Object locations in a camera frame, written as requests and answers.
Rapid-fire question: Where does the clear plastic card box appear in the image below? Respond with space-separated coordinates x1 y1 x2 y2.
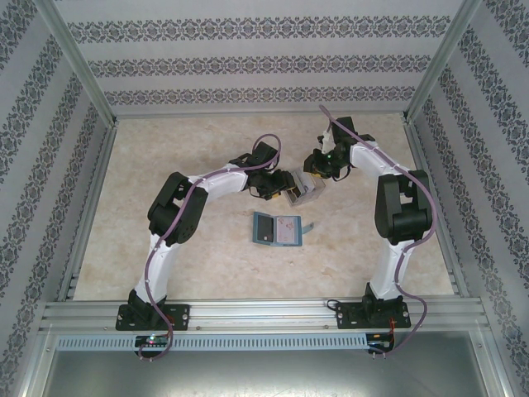
284 169 326 208

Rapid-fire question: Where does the white blossom VIP card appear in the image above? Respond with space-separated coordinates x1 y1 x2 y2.
273 214 303 245

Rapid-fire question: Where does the black credit card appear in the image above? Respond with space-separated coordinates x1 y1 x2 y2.
256 217 274 243

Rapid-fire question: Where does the blue leather card holder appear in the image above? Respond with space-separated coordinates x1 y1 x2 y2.
250 211 316 249

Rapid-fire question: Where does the grey sheet metal tray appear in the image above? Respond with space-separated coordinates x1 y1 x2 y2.
41 349 497 397

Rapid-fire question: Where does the aluminium side rail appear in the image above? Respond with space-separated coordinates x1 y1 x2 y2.
55 122 119 302
403 122 470 299

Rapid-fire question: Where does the aluminium mounting rail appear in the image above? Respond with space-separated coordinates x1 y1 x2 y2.
39 300 489 332

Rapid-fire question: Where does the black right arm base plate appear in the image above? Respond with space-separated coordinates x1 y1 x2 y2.
333 301 412 331

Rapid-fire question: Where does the aluminium frame post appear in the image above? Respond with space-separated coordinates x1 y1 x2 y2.
403 0 484 125
35 0 121 127

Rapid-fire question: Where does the slotted grey cable duct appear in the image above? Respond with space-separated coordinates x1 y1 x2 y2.
55 333 369 351

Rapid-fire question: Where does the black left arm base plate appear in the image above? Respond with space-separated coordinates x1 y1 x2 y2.
115 304 192 332

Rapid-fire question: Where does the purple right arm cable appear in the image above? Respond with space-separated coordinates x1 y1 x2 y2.
320 104 437 359

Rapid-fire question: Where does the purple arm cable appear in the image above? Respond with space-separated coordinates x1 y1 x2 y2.
138 134 284 363
320 104 437 359

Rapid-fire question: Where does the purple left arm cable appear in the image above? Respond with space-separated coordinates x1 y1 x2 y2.
138 134 284 363

